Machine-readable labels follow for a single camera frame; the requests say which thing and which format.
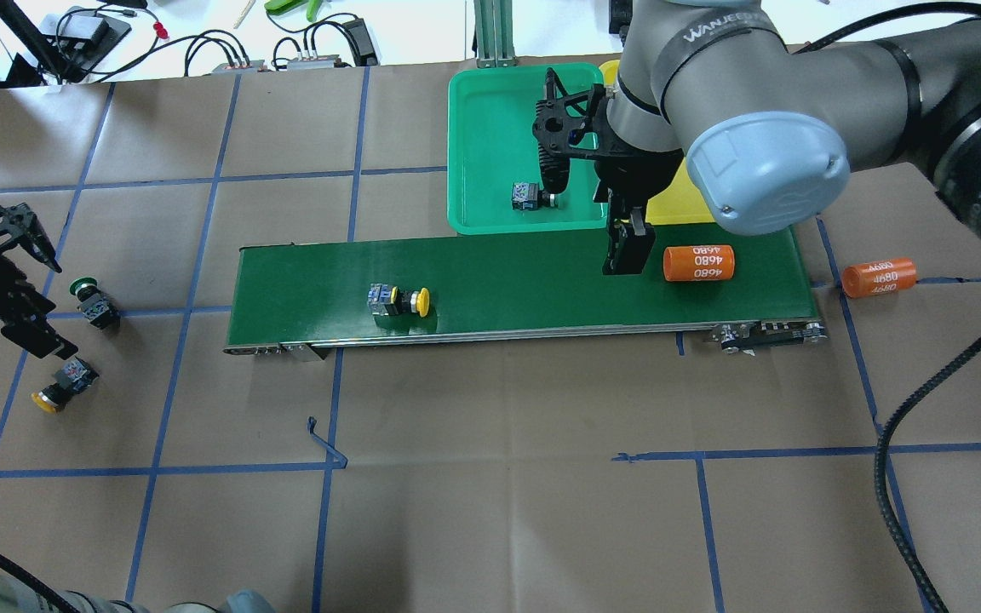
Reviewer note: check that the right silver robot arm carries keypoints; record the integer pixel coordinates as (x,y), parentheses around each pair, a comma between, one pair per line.
(770,136)

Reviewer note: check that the yellow plastic tray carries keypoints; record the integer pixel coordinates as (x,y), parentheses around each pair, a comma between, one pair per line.
(679,204)

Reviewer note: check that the orange cylinder marked 4680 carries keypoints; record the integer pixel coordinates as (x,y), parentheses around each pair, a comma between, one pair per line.
(873,278)

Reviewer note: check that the green conveyor belt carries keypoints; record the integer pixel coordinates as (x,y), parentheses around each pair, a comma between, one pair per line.
(310,298)

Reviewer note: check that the yellow push button switch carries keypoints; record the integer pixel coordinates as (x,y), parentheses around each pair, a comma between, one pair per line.
(387,300)

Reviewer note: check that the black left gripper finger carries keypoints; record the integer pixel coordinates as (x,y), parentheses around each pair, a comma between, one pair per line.
(36,336)

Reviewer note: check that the green plastic clip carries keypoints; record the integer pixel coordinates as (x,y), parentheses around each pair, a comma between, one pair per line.
(311,9)

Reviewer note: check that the aluminium frame post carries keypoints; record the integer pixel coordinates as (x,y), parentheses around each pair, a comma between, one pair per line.
(493,39)

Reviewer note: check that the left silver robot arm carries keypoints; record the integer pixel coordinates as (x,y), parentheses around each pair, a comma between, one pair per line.
(21,591)

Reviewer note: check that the green push button switch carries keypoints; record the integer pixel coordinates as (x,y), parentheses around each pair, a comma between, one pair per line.
(530,196)

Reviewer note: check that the green plastic tray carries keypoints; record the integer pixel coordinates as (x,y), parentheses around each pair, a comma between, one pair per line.
(491,148)

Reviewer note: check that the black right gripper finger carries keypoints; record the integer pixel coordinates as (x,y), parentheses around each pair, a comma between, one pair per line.
(630,236)

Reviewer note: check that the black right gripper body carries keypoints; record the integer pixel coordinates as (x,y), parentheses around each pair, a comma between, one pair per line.
(633,176)

